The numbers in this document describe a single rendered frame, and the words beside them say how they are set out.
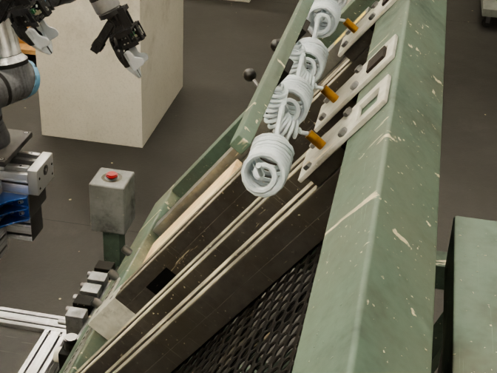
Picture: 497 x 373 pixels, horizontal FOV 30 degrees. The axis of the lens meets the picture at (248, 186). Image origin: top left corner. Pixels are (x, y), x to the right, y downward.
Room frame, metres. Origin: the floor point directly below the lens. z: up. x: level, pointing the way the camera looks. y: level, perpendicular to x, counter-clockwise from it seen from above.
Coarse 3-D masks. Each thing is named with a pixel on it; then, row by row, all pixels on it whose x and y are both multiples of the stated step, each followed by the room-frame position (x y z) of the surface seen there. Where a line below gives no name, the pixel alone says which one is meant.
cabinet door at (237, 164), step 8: (232, 168) 2.24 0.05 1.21; (224, 176) 2.24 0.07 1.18; (216, 184) 2.24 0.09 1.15; (208, 192) 2.25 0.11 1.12; (200, 200) 2.25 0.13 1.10; (192, 208) 2.26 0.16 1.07; (184, 216) 2.26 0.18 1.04; (176, 224) 2.26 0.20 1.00; (168, 232) 2.27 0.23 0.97; (160, 240) 2.27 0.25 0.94; (152, 248) 2.28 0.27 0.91
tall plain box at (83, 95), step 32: (128, 0) 4.65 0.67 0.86; (160, 0) 5.03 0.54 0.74; (64, 32) 4.72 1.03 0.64; (96, 32) 4.69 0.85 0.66; (160, 32) 5.03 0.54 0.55; (64, 64) 4.72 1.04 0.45; (96, 64) 4.69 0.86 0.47; (160, 64) 5.02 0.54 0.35; (64, 96) 4.72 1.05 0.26; (96, 96) 4.69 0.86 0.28; (128, 96) 4.66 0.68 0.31; (160, 96) 5.02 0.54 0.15; (64, 128) 4.72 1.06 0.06; (96, 128) 4.69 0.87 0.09; (128, 128) 4.66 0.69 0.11
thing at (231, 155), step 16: (336, 48) 2.29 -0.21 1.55; (336, 64) 2.29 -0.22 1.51; (320, 80) 2.30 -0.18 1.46; (288, 96) 2.31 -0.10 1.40; (224, 160) 2.34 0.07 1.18; (240, 160) 2.33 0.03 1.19; (208, 176) 2.35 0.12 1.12; (192, 192) 2.36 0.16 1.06; (176, 208) 2.37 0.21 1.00; (160, 224) 2.37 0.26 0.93
